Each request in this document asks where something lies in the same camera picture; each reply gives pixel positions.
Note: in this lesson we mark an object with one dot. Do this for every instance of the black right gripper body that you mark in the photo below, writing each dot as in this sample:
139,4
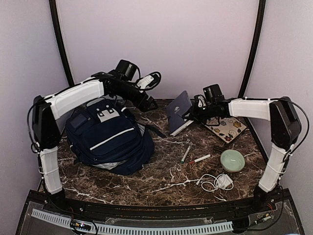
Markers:
202,114

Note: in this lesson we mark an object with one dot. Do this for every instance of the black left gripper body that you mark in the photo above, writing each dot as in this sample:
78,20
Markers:
139,103

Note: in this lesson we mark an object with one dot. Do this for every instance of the dark blue notebook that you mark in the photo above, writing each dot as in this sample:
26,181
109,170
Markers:
175,112

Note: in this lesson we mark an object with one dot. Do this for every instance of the navy blue student backpack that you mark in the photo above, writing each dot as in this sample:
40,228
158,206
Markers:
107,135

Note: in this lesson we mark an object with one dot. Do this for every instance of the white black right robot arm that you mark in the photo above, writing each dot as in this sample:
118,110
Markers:
283,120

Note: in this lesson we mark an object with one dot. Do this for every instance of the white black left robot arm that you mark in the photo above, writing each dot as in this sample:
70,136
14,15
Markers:
43,115

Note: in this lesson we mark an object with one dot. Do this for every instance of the floral square ceramic plate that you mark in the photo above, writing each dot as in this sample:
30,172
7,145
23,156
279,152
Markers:
227,129

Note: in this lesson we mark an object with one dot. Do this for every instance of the red tipped white marker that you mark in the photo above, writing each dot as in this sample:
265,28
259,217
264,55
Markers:
199,159

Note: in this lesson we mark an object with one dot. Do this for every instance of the green tipped white marker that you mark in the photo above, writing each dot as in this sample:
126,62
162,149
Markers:
186,153

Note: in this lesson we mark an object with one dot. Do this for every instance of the pale green ceramic bowl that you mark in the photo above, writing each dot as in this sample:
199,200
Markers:
232,161

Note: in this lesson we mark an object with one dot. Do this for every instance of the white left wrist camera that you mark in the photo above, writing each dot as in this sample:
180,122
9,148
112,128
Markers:
149,82

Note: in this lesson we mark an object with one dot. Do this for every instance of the white charger with cable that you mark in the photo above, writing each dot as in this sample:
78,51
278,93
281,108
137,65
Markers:
211,183

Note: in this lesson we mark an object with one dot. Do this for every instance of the black right corner frame post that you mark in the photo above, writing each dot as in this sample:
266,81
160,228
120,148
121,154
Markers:
254,47

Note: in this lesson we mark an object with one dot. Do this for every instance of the black corner frame post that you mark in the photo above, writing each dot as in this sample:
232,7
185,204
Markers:
254,47
60,42

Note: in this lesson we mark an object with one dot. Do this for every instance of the black front table rail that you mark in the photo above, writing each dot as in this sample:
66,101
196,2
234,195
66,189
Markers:
130,198

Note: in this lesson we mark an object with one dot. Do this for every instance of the black left corner frame post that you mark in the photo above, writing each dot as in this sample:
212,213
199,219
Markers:
60,42

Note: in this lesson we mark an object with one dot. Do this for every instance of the white slotted cable duct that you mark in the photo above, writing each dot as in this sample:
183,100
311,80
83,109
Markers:
118,226

